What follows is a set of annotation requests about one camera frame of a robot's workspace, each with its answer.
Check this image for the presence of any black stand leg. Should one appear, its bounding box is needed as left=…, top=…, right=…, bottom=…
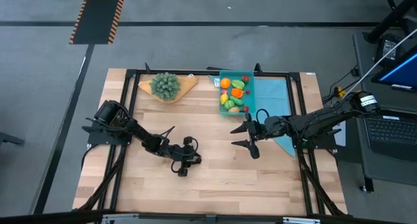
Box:
left=363, top=0, right=417, bottom=44

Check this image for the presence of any white aluminium extrusion post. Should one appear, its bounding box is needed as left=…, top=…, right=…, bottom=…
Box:
left=282, top=216, right=321, bottom=224
left=102, top=213, right=140, bottom=224

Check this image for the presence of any white cable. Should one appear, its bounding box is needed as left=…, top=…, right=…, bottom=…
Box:
left=343, top=27, right=417, bottom=100

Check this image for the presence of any dark furniture foot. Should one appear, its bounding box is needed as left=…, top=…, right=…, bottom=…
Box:
left=0, top=131, right=26, bottom=147

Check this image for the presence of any black laptop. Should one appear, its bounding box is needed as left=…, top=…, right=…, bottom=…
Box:
left=363, top=109, right=417, bottom=163

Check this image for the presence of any monitor with blue screen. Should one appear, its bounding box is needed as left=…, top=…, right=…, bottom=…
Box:
left=371, top=46, right=417, bottom=93

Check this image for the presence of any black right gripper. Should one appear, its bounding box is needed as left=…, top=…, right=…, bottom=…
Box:
left=230, top=115, right=289, bottom=160

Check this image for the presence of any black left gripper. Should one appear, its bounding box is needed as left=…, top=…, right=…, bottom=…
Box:
left=165, top=135, right=203, bottom=178

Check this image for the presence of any black aluminium table frame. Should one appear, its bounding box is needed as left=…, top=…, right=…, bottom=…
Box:
left=78, top=63, right=348, bottom=218

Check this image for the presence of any black hazard-striped floor mat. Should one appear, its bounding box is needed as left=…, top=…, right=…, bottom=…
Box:
left=68, top=0, right=127, bottom=45

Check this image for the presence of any mustard yellow cloth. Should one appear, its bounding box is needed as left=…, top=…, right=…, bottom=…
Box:
left=138, top=76, right=199, bottom=104

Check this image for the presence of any green toy cucumber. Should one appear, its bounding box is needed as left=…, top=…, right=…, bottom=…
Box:
left=223, top=96, right=245, bottom=111

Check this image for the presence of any light blue cloth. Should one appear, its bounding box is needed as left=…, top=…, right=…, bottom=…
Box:
left=208, top=74, right=296, bottom=157

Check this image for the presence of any artificial green potted plant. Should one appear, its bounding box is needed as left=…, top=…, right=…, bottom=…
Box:
left=149, top=72, right=182, bottom=102

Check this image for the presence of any teal translucent plastic container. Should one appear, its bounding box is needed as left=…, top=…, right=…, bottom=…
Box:
left=218, top=70, right=256, bottom=117

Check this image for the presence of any black power adapter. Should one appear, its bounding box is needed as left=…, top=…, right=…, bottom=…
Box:
left=376, top=33, right=405, bottom=67

